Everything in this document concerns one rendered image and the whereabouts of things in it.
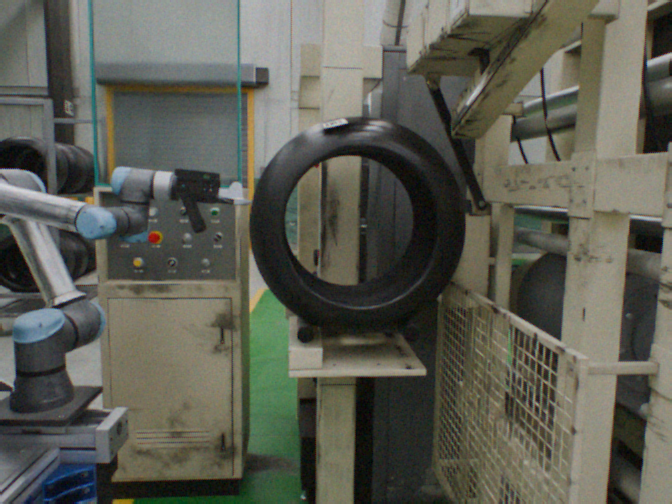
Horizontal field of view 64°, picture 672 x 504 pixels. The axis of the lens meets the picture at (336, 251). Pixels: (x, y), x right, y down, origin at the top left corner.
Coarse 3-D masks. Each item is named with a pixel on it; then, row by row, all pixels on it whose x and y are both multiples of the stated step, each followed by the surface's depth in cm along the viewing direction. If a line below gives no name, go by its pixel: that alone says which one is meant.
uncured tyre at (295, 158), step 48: (288, 144) 136; (336, 144) 132; (384, 144) 133; (288, 192) 133; (432, 192) 135; (432, 240) 163; (288, 288) 136; (336, 288) 165; (384, 288) 166; (432, 288) 139
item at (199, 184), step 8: (176, 168) 140; (176, 176) 140; (184, 176) 140; (192, 176) 140; (200, 176) 139; (208, 176) 142; (216, 176) 139; (176, 184) 139; (184, 184) 141; (192, 184) 141; (200, 184) 139; (208, 184) 141; (216, 184) 141; (176, 192) 140; (192, 192) 141; (200, 192) 139; (208, 192) 141; (216, 192) 141; (176, 200) 141; (200, 200) 140
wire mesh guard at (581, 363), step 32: (512, 320) 121; (448, 352) 173; (480, 352) 144; (512, 352) 123; (544, 352) 107; (576, 352) 96; (576, 384) 94; (480, 416) 143; (576, 416) 94; (512, 448) 122; (544, 448) 107; (576, 448) 95; (576, 480) 95
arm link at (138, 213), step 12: (120, 204) 140; (132, 204) 138; (144, 204) 140; (132, 216) 136; (144, 216) 141; (132, 228) 136; (144, 228) 142; (120, 240) 141; (132, 240) 140; (144, 240) 143
